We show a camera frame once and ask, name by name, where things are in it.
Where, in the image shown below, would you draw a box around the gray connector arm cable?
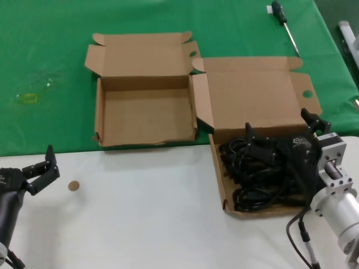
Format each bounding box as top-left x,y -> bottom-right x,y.
299,220 -> 320,269

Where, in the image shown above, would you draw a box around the green tablecloth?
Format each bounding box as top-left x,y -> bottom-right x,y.
0,0 -> 359,157

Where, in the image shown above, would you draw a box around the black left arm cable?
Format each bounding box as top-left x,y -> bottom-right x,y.
3,248 -> 26,269

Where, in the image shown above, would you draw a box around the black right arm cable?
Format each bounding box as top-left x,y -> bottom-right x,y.
286,207 -> 314,269

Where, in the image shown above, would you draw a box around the black handled screwdriver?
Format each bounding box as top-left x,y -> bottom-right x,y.
271,0 -> 301,57

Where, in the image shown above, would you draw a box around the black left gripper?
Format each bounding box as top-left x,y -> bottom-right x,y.
0,145 -> 61,245

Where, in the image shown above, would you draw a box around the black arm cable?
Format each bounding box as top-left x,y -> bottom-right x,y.
3,248 -> 26,269
286,207 -> 314,269

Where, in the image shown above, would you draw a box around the cardboard box with torn rim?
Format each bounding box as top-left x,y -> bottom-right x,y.
84,31 -> 201,148

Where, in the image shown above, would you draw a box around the open brown cardboard box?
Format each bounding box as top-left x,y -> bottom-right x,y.
192,55 -> 323,217

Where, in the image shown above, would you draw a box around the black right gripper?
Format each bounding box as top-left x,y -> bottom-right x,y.
245,108 -> 331,206

